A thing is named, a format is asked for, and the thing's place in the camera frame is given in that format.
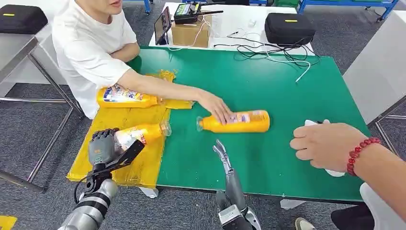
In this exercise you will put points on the green table mat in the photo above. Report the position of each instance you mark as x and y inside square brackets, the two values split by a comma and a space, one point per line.
[269, 89]

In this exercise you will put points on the white table support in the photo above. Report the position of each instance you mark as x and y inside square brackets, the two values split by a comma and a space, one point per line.
[291, 203]
[149, 192]

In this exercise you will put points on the pale grey table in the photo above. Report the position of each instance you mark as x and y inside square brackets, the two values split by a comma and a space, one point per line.
[380, 63]

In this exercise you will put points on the person's left hand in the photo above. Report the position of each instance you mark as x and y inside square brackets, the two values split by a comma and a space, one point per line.
[326, 146]

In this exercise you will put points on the black zip case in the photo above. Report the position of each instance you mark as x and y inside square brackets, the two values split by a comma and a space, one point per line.
[20, 19]
[288, 28]

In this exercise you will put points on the steel frame table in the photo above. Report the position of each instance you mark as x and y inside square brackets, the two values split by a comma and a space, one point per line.
[16, 54]

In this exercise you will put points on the white handheld device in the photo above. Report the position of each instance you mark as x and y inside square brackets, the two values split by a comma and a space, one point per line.
[334, 173]

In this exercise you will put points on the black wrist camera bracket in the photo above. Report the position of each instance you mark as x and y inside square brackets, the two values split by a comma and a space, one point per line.
[130, 154]

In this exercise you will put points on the orange drink bottle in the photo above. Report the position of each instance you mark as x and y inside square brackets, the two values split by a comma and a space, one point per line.
[146, 132]
[250, 125]
[127, 101]

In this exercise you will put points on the yellow floor marker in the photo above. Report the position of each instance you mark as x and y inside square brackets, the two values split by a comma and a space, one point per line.
[7, 222]

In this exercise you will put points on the green crate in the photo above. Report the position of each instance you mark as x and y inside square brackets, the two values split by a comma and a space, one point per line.
[285, 2]

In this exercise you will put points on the cardboard box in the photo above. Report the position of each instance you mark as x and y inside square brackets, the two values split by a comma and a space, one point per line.
[188, 35]

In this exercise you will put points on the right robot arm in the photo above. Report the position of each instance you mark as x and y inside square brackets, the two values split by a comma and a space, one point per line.
[254, 219]

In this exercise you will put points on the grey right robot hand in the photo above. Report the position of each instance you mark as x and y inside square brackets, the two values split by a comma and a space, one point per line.
[234, 190]

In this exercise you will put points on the blue metal frame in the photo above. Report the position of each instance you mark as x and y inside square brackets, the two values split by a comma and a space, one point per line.
[349, 2]
[147, 6]

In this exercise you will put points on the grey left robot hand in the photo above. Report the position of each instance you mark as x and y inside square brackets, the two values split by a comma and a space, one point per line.
[101, 150]

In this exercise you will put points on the white table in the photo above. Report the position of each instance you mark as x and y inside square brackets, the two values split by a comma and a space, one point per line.
[234, 22]

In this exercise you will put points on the black tablet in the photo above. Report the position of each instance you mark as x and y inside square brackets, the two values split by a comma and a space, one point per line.
[163, 25]

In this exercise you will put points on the small white adapter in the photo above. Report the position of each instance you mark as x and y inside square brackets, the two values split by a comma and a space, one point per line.
[252, 23]

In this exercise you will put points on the yellow plastic sheet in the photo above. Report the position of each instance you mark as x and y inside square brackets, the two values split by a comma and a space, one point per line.
[133, 165]

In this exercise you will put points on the person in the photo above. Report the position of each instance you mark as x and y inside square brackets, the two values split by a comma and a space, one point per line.
[387, 211]
[85, 47]

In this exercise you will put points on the person's right hand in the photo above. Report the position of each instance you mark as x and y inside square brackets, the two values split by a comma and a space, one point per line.
[215, 106]

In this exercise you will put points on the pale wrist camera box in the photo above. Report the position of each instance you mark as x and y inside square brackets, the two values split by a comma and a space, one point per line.
[231, 216]

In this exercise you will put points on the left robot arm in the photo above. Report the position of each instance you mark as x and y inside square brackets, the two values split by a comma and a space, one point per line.
[92, 206]

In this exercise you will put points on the black handheld radio device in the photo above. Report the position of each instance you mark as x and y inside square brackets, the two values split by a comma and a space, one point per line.
[185, 14]

